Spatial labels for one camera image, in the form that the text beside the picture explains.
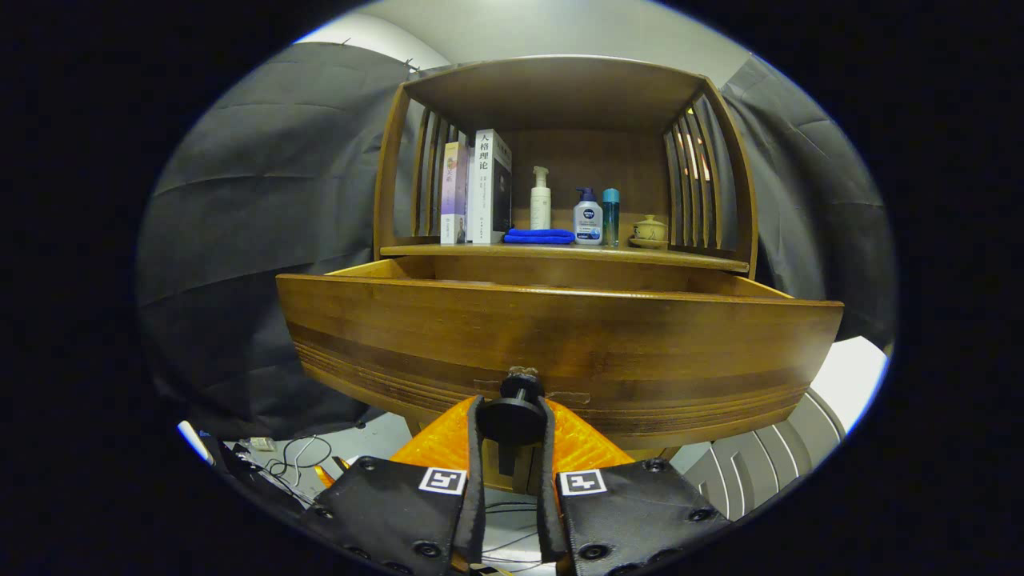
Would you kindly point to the wooden drawer with black knob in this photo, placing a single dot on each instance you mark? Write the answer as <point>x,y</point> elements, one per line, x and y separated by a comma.
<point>560,336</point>

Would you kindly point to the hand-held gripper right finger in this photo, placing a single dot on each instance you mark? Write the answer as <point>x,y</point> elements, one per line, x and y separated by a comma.
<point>548,496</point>

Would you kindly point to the thick white book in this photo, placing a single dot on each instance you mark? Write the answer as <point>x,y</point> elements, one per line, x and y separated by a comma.
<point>484,192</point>

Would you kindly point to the brown wooden cabinet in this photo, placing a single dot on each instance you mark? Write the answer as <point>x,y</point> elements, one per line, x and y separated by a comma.
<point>560,96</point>

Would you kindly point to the white table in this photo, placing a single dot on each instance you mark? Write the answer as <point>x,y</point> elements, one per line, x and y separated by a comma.
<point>852,380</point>

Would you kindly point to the black backdrop cloth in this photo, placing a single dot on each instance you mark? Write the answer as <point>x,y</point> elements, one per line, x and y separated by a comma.
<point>264,200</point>

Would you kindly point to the white bottle with blue cap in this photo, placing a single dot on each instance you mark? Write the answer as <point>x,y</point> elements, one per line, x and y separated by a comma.
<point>588,222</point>

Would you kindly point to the blue folded cloth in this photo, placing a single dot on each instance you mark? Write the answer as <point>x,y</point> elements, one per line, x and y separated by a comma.
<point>538,237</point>

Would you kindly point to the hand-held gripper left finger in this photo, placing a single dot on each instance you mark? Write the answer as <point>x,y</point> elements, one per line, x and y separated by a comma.
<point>476,480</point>

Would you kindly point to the white pump bottle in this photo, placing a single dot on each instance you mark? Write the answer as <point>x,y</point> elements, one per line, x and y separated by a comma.
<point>540,208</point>

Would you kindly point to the purple book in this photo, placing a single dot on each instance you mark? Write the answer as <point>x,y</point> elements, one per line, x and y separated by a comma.
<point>454,192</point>

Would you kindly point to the teal slim bottle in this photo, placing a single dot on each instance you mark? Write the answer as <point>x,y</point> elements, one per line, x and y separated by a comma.
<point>610,220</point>

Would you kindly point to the wooden countertop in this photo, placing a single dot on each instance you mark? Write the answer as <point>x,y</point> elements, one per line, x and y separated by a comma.
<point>520,251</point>

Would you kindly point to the grey ribbed plastic object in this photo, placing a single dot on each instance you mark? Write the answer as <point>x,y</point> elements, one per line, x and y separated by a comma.
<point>760,464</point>

